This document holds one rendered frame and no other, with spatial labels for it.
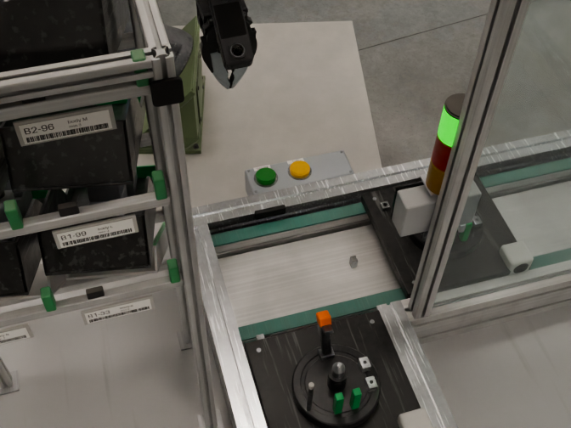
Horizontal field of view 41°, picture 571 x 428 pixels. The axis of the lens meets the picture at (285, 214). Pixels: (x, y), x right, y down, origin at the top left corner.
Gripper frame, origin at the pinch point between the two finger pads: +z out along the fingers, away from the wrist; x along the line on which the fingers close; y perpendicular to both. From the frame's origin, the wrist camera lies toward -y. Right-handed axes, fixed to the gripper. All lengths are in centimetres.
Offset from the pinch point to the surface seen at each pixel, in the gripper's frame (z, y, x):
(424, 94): 123, 109, -103
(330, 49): 37, 47, -36
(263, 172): 26.1, 2.0, -6.3
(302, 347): 26.2, -37.0, -2.2
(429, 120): 123, 95, -99
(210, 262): 27.3, -15.4, 8.6
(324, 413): 24, -50, -2
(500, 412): 37, -53, -34
